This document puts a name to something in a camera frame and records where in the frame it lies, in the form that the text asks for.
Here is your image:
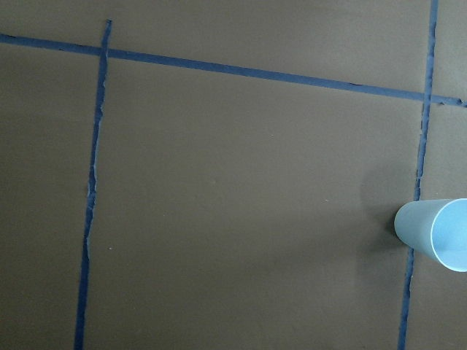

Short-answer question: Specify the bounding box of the light blue cup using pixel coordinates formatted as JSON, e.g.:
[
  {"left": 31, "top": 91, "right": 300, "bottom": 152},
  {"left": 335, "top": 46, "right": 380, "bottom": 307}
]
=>
[{"left": 394, "top": 198, "right": 466, "bottom": 273}]

